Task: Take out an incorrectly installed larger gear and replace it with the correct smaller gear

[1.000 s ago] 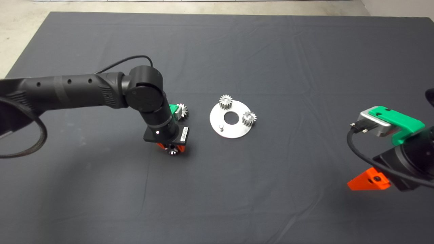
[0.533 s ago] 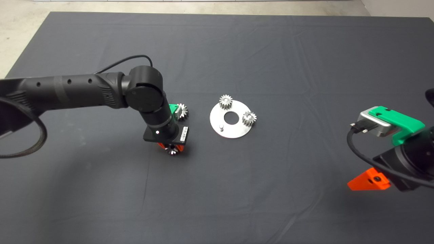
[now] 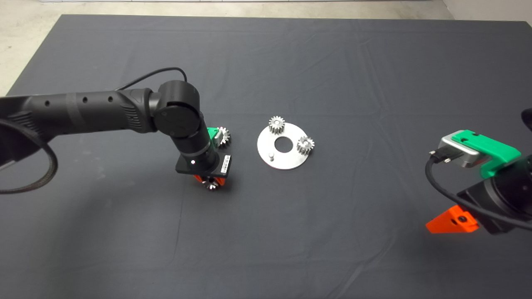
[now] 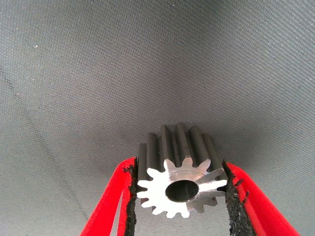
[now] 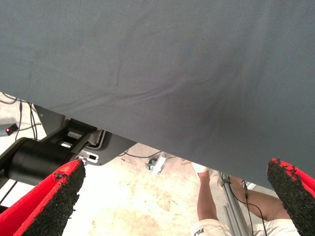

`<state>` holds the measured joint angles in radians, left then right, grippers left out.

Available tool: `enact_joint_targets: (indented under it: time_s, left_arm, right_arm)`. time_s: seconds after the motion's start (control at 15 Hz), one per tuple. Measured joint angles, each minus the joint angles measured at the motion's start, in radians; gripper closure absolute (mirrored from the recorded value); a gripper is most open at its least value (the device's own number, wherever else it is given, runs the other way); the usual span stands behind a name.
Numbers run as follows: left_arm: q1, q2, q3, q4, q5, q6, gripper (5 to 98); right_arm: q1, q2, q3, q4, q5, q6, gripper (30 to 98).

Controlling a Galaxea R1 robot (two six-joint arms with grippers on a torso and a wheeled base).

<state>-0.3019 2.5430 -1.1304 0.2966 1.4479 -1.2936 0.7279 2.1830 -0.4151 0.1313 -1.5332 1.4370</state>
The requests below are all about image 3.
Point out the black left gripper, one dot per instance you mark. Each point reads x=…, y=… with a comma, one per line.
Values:
x=208, y=169

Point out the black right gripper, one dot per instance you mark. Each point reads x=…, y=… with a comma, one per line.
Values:
x=482, y=195

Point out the small steel gear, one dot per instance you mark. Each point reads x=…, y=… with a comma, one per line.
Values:
x=305, y=145
x=212, y=187
x=276, y=124

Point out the larger steel gear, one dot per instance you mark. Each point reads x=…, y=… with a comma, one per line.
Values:
x=225, y=137

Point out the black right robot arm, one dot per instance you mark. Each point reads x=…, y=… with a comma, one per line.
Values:
x=517, y=182

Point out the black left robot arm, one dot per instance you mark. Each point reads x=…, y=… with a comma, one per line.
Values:
x=83, y=116

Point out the round metal plate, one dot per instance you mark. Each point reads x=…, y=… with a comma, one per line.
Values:
x=291, y=160

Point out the dark grey table cloth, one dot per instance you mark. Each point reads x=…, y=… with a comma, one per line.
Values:
x=332, y=228

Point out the green left camera mount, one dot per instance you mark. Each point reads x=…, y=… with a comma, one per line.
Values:
x=212, y=135

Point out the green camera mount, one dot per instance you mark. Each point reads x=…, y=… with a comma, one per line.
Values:
x=490, y=147
x=212, y=135

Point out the silver right camera box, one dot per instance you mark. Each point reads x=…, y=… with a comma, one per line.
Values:
x=461, y=153

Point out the green right camera mount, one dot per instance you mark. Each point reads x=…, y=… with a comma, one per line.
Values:
x=490, y=147

